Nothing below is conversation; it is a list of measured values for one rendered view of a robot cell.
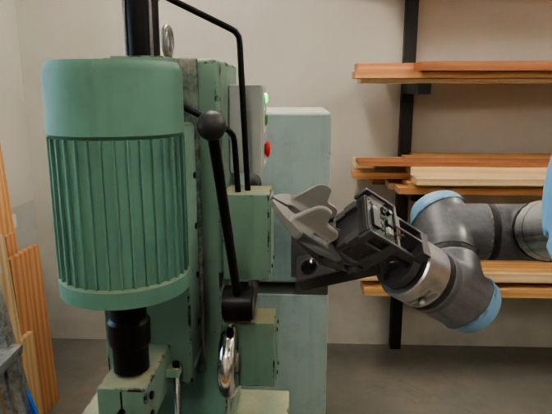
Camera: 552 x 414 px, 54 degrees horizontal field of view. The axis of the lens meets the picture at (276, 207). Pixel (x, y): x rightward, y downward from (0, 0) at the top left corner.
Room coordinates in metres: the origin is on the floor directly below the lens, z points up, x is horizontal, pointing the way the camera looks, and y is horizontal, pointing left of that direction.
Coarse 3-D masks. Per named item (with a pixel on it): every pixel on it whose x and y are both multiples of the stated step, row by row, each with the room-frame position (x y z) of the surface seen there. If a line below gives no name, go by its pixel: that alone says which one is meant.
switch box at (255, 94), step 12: (228, 96) 0.98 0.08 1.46; (252, 96) 0.98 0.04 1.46; (228, 108) 0.98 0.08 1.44; (240, 108) 0.98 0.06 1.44; (252, 108) 0.98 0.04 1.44; (240, 120) 0.98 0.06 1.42; (252, 120) 0.98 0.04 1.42; (240, 132) 0.98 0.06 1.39; (252, 132) 0.98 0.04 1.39; (264, 132) 1.03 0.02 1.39; (240, 144) 0.98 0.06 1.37; (252, 144) 0.98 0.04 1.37; (240, 156) 0.98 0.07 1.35; (252, 156) 0.98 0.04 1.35; (264, 156) 1.03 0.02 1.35; (240, 168) 0.98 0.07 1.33; (252, 168) 0.98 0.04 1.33
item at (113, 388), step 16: (160, 352) 0.77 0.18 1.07; (112, 368) 0.72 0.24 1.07; (160, 368) 0.74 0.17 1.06; (112, 384) 0.68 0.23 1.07; (128, 384) 0.68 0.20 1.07; (144, 384) 0.68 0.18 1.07; (160, 384) 0.74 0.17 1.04; (112, 400) 0.67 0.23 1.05; (128, 400) 0.67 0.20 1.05; (144, 400) 0.67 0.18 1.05; (160, 400) 0.73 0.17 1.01
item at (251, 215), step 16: (240, 192) 0.90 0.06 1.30; (256, 192) 0.90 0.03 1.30; (272, 192) 0.94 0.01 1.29; (240, 208) 0.88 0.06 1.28; (256, 208) 0.88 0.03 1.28; (272, 208) 0.92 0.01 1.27; (240, 224) 0.88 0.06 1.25; (256, 224) 0.88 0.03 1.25; (272, 224) 0.92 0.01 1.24; (240, 240) 0.88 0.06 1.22; (256, 240) 0.88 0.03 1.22; (272, 240) 0.92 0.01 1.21; (224, 256) 0.88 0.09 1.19; (240, 256) 0.88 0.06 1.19; (256, 256) 0.88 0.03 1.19; (272, 256) 0.92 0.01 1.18; (224, 272) 0.88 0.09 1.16; (240, 272) 0.88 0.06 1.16; (256, 272) 0.88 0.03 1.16
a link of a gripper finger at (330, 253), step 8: (304, 240) 0.63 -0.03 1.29; (312, 240) 0.63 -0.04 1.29; (304, 248) 0.63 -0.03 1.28; (312, 248) 0.63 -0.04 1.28; (320, 248) 0.63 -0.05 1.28; (312, 256) 0.63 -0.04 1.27; (320, 256) 0.63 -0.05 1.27; (328, 256) 0.63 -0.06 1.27; (336, 256) 0.64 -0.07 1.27; (328, 264) 0.63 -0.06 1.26; (336, 264) 0.64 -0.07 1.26
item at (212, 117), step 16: (208, 112) 0.62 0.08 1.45; (208, 128) 0.61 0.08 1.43; (224, 128) 0.62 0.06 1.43; (224, 176) 0.68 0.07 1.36; (224, 192) 0.69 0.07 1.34; (224, 208) 0.70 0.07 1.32; (224, 224) 0.72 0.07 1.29; (224, 240) 0.75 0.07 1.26; (224, 288) 0.84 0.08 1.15; (240, 288) 0.82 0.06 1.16; (224, 304) 0.82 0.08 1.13; (240, 304) 0.82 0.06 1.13; (224, 320) 0.83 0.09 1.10; (240, 320) 0.83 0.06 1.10
